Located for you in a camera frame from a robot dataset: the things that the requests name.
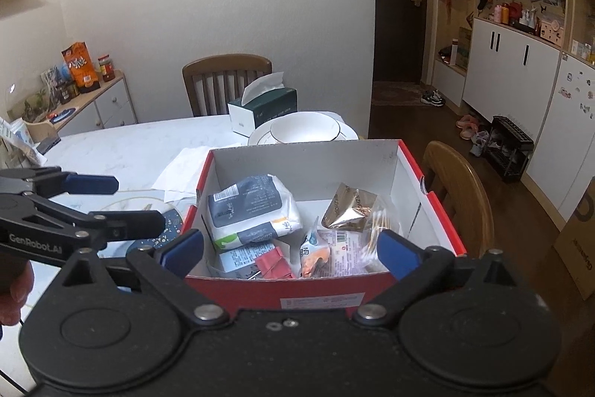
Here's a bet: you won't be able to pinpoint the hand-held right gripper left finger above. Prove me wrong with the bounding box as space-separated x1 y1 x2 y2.
60 230 232 326

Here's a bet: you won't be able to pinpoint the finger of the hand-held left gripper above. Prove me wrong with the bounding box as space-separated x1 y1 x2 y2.
0 167 119 196
28 195 165 252

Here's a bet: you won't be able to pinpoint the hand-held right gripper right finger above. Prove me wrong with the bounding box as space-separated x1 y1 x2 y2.
354 228 524 326

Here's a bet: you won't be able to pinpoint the cotton swab bag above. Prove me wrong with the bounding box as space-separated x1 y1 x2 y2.
363 197 401 264

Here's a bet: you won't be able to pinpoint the pink snack packet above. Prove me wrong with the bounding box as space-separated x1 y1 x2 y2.
321 230 373 278

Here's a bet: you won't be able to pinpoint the gold foil packet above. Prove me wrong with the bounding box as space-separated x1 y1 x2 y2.
322 182 379 231

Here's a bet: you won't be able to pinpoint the grey wet wipes pack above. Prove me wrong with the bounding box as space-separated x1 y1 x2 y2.
207 175 303 253

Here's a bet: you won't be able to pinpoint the blue white snack packet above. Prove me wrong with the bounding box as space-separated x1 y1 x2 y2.
300 230 332 278

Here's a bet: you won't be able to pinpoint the red pink small packet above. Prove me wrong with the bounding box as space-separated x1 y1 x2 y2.
255 246 295 279

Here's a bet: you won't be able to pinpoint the red cardboard box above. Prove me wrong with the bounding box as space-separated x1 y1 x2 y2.
183 140 467 324

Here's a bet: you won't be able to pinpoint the person's left hand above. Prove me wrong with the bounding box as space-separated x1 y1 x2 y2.
0 260 35 326

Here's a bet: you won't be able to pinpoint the white paper sheet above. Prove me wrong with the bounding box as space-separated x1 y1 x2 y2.
151 147 212 201

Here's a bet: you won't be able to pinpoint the wooden holder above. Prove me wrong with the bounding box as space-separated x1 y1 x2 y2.
23 118 59 142

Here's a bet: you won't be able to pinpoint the white green plastic bag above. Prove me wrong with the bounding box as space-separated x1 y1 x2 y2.
0 118 47 167

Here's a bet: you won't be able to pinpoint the white wooden sideboard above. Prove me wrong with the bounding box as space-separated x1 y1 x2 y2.
55 70 138 137

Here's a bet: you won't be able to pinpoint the wooden chair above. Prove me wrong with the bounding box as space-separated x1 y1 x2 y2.
423 141 495 259
182 54 273 117

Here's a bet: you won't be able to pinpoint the dark glass jar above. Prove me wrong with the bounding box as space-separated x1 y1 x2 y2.
56 81 80 104

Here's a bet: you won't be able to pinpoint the orange snack bag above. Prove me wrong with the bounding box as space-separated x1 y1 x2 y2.
62 42 100 94

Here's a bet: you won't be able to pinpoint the red sauce jar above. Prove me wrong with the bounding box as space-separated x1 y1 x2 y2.
97 55 115 82

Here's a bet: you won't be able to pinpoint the stack of white plates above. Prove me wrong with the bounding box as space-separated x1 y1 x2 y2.
248 118 360 147

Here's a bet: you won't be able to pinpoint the grey shoes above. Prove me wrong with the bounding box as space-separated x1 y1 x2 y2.
469 129 490 157

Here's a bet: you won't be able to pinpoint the pink slippers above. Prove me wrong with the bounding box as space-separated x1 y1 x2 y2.
458 114 479 140

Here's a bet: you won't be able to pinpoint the black shoe rack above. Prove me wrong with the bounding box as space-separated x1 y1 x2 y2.
483 115 534 184

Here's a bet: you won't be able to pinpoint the white bowl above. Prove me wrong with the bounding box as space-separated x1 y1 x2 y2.
270 112 343 144

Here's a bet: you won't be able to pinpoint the brown doormat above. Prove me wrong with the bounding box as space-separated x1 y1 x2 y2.
372 81 440 108

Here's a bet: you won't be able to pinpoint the green white tissue box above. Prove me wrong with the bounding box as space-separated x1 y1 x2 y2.
227 72 298 136

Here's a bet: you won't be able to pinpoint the white refrigerator with stickers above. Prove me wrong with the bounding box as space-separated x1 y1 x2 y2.
521 53 595 230

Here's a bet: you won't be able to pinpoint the pink wooden box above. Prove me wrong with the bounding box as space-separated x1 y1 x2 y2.
539 18 566 47

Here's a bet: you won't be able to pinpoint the white wooden wall cabinet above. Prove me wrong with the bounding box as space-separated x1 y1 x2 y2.
432 0 595 132

